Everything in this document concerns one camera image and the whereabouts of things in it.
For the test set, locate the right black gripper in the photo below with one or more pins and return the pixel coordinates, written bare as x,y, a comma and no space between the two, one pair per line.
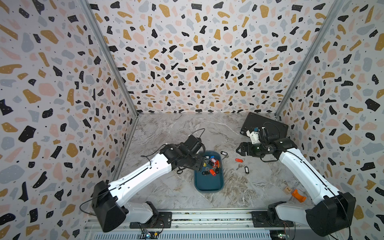
248,152

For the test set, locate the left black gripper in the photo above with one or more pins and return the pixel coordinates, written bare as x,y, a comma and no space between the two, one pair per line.
200,163

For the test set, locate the white black tag key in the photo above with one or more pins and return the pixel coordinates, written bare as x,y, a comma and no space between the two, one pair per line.
224,154

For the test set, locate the teal plastic storage box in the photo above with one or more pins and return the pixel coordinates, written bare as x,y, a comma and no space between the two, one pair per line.
203,180

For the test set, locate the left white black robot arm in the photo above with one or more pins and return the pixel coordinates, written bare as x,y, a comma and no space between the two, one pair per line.
111,201

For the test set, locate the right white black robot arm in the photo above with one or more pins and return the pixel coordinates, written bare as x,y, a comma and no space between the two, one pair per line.
333,210

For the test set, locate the black hard case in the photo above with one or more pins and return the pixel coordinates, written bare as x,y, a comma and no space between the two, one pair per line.
266,126

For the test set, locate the small wooden number block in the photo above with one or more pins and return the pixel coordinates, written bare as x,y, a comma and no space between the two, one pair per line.
288,190

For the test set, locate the orange plastic piece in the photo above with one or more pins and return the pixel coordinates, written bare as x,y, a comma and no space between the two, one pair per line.
298,196

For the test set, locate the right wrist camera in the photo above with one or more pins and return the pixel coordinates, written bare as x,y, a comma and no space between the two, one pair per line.
254,136

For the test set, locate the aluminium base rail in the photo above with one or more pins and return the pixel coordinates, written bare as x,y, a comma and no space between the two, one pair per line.
205,224

